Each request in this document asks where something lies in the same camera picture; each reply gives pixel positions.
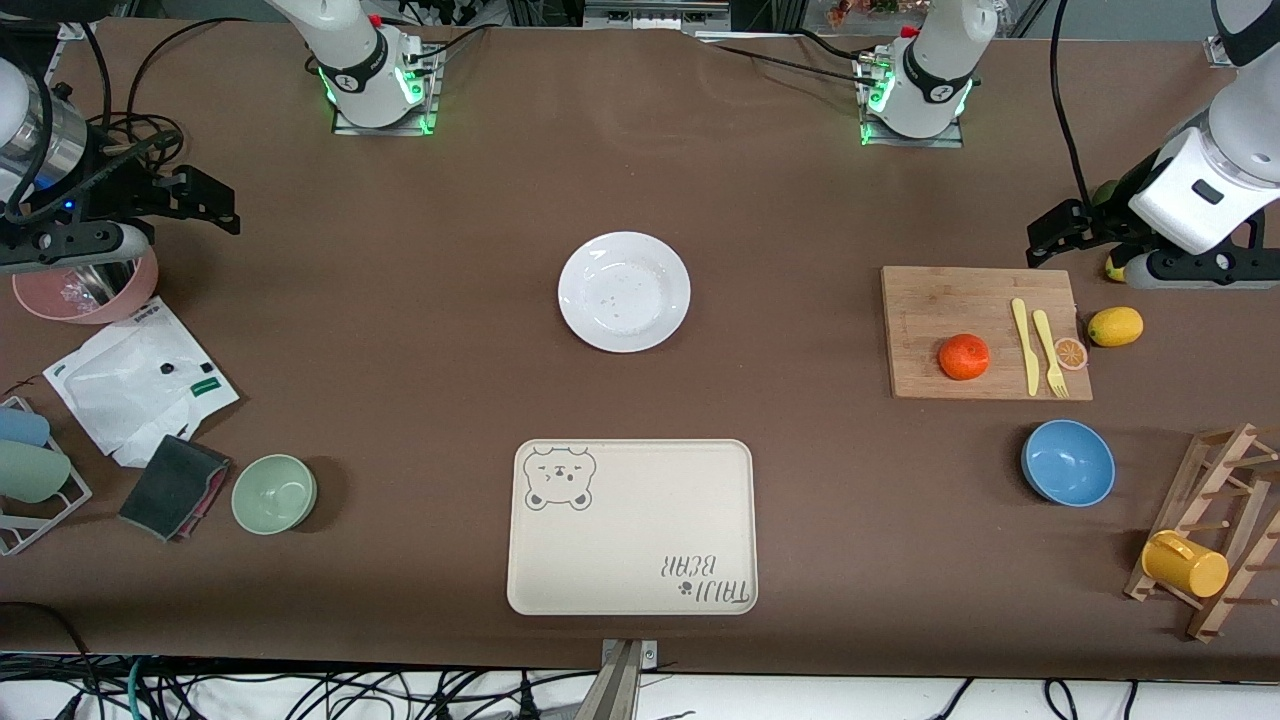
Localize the orange fruit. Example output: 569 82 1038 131
939 333 991 381

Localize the white round plate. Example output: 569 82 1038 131
558 232 692 353

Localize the pink bowl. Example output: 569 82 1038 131
12 245 159 324

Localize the yellow plastic fork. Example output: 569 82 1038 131
1032 310 1069 399

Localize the yellow plastic knife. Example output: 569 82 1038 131
1011 298 1041 396

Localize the bamboo cutting board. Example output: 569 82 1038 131
881 266 1093 401

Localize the white plastic bag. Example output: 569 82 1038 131
43 297 241 468

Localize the pale blue cup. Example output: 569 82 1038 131
0 407 51 448

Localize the blue bowl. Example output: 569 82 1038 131
1021 419 1116 508

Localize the pale green cup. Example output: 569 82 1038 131
0 440 73 504

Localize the grey pink folded cloth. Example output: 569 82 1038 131
118 434 231 543

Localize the pale green bowl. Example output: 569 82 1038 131
231 454 318 536

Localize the yellow mug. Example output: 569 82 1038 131
1142 530 1229 599

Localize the wooden cup rack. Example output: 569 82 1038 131
1125 423 1280 642

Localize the beige bear print tray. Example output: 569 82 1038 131
507 439 758 616

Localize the black coiled table cable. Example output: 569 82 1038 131
80 18 251 173

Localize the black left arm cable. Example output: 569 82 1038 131
1050 0 1097 211

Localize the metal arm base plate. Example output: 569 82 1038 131
855 55 966 149
333 42 441 137

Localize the white wire rack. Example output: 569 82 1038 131
0 397 93 557

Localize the black base cable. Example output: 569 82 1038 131
695 28 881 83

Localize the black looped floor cable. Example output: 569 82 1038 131
0 600 101 720

